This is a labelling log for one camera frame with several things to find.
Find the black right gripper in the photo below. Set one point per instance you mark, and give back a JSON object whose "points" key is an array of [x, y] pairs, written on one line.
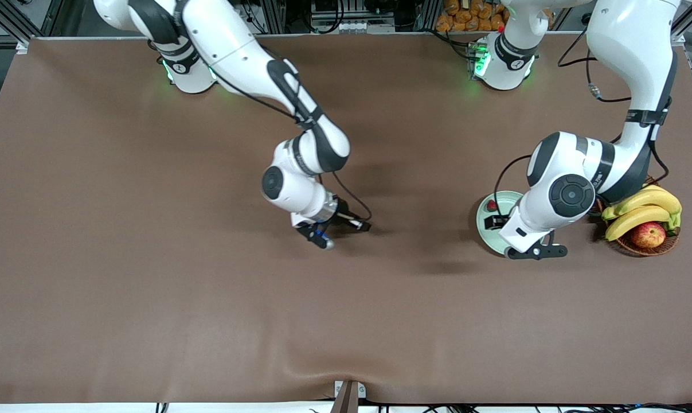
{"points": [[343, 216]]}

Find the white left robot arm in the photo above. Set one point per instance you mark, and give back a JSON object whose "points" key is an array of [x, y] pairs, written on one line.
{"points": [[569, 195]]}

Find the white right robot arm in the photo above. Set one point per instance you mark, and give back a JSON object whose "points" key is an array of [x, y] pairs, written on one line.
{"points": [[231, 40]]}

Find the pale green round plate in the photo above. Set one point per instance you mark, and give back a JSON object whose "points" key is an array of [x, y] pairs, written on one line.
{"points": [[492, 242]]}

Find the brown table cloth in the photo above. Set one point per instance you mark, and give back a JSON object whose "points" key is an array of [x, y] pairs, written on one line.
{"points": [[346, 315]]}

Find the brown wicker basket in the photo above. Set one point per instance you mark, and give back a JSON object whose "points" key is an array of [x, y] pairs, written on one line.
{"points": [[632, 248]]}

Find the red apple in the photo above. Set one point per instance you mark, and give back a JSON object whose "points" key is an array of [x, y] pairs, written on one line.
{"points": [[648, 235]]}

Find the yellow banana bunch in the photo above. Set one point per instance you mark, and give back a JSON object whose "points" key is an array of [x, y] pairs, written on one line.
{"points": [[649, 201]]}

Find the white connector block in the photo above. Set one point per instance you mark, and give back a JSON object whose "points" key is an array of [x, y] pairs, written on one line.
{"points": [[366, 27]]}

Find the orange snack bag pile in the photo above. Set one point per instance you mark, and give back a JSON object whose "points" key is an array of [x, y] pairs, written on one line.
{"points": [[466, 17]]}

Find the grey metal mount bracket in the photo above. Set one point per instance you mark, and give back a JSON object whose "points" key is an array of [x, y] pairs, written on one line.
{"points": [[348, 398]]}

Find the aluminium frame post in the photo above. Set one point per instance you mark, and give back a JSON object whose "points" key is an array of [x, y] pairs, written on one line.
{"points": [[274, 14], [429, 14]]}

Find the aluminium frame beam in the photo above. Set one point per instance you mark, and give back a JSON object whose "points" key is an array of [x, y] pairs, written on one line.
{"points": [[689, 23], [19, 20]]}

